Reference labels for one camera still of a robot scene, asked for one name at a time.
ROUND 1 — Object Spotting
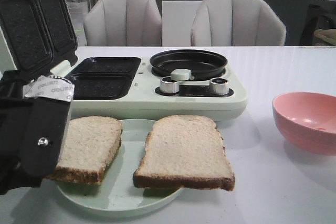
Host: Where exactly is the pink plastic bowl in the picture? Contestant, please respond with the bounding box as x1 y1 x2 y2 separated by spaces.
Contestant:
272 92 335 156

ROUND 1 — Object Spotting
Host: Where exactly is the black round frying pan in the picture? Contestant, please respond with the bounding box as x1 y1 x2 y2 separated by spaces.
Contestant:
150 49 228 81

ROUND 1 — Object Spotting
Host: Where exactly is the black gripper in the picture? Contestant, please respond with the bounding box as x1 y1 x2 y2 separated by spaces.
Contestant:
1 70 75 195

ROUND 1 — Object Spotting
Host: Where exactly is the left grey upholstered chair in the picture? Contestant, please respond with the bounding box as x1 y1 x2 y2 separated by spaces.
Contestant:
83 0 162 47

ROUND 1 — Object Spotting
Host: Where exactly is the breakfast maker hinged lid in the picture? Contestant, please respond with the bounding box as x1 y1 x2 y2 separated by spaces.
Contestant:
1 0 78 80

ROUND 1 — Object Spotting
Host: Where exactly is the dark appliance at right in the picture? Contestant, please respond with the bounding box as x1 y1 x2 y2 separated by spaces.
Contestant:
299 0 335 46

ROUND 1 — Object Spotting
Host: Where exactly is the left silver control knob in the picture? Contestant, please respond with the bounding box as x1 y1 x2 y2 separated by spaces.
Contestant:
159 77 180 94

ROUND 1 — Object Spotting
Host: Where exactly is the pale green round plate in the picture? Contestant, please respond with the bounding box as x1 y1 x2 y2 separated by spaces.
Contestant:
56 119 183 217

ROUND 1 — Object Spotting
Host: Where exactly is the right silver control knob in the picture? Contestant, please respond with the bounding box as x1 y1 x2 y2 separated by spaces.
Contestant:
209 78 229 95

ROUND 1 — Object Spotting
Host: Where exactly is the right grey upholstered chair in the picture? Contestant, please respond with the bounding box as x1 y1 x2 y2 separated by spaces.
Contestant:
191 0 287 47

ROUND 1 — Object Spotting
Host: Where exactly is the silver control knob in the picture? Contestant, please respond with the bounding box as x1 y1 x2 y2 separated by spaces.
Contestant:
159 77 180 94
209 78 229 95

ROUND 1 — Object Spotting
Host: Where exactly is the pale green breakfast maker base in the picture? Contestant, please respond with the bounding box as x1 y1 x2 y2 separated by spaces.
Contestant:
52 56 248 122

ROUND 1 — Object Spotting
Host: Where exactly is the white bread slice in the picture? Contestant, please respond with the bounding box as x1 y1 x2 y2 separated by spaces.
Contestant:
133 115 235 191
46 115 122 185

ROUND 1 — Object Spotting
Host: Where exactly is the grey upholstered chair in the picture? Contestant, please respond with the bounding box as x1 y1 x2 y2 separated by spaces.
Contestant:
191 0 287 47
83 0 162 47

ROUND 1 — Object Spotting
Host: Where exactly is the white refrigerator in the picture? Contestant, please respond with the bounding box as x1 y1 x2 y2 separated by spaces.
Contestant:
162 0 203 46

